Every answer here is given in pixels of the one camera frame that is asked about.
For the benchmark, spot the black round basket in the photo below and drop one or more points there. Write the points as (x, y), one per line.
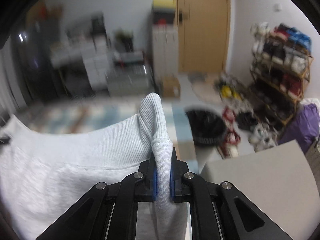
(207, 127)

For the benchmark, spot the checkered bed sheet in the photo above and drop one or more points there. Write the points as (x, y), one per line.
(81, 117)

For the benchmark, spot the white drawer desk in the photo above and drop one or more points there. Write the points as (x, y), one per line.
(94, 53)

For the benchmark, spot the grey bed frame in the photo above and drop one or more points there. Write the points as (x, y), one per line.
(279, 181)

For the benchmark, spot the purple bag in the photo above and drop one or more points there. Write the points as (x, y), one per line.
(304, 128)

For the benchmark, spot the light grey sweatshirt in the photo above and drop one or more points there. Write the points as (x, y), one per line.
(43, 175)

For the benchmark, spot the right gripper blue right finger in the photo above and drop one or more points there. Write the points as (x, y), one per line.
(219, 211)

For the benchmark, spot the stacked shoeboxes on cabinet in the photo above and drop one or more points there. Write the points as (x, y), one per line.
(163, 12)

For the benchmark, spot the dark plant bouquet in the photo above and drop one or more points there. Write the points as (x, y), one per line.
(126, 38)

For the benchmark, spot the wooden shoe rack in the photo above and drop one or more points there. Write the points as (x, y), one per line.
(280, 68)

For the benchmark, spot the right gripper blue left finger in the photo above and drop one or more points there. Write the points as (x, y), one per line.
(107, 211)

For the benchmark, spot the wooden door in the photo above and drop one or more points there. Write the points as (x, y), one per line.
(203, 30)

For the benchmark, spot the white tall cabinet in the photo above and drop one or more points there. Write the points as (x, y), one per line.
(164, 52)

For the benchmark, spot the black red shoebox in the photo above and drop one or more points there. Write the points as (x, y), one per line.
(128, 59)

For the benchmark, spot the cardboard box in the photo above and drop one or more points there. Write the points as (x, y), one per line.
(171, 87)

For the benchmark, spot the silver suitcase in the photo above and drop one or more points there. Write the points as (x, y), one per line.
(130, 80)

